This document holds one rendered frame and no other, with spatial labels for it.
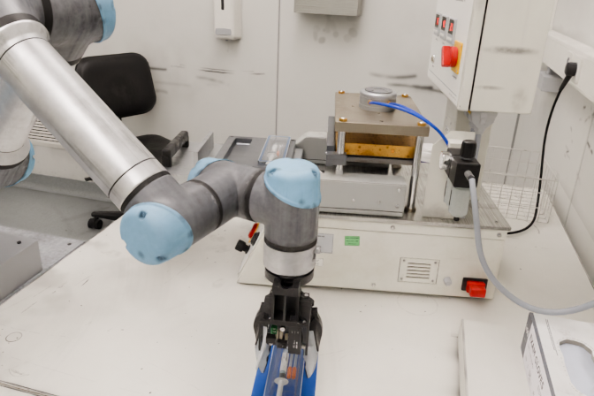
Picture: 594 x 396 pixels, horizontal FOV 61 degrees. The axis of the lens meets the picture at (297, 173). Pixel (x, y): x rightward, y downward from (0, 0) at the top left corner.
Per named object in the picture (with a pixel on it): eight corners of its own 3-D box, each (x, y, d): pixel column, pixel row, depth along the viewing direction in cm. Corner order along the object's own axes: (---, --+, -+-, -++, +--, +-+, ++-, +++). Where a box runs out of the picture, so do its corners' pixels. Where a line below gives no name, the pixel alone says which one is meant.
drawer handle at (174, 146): (189, 146, 124) (188, 130, 122) (171, 167, 110) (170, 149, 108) (181, 145, 124) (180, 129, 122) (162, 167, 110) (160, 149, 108)
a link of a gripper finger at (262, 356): (239, 387, 78) (257, 342, 74) (247, 360, 83) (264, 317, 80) (259, 394, 78) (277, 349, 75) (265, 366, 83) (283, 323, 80)
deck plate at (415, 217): (468, 168, 131) (468, 164, 131) (511, 231, 99) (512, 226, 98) (289, 156, 133) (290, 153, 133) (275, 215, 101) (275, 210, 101)
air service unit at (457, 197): (455, 198, 100) (468, 125, 94) (474, 232, 86) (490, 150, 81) (428, 196, 100) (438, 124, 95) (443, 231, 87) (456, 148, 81)
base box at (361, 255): (455, 228, 137) (466, 168, 131) (497, 314, 102) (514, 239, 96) (258, 215, 140) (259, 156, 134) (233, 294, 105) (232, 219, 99)
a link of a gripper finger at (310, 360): (304, 399, 77) (289, 351, 74) (308, 371, 83) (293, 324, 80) (324, 397, 77) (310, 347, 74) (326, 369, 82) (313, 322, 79)
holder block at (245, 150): (295, 148, 125) (296, 139, 124) (288, 179, 106) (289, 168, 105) (229, 145, 126) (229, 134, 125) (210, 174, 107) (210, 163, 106)
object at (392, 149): (405, 136, 122) (410, 97, 118) (420, 169, 101) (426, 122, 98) (333, 132, 123) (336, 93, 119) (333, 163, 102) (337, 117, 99)
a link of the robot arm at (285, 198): (278, 150, 73) (332, 163, 69) (276, 219, 77) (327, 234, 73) (248, 167, 66) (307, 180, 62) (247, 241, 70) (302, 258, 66)
